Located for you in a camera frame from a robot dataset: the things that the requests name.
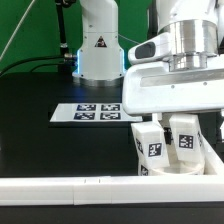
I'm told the white round stool seat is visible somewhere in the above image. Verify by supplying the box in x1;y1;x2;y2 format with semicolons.
138;161;204;176

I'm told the white L-shaped fence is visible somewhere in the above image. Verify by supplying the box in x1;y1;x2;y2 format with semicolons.
0;143;224;206

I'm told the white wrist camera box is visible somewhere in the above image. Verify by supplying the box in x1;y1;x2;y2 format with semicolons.
128;32;171;65

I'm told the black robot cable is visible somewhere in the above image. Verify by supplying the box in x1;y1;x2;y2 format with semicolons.
0;52;78;77

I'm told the white marker sheet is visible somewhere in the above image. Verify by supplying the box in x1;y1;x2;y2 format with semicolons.
50;103;142;122

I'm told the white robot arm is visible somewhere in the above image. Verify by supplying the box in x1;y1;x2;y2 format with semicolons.
73;0;224;116

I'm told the black vertical pole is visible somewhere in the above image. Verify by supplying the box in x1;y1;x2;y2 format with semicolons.
55;0;71;75

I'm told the thin grey rod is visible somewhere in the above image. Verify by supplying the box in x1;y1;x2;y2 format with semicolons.
0;0;36;62

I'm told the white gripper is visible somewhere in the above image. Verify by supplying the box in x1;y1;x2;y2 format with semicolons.
122;59;224;145

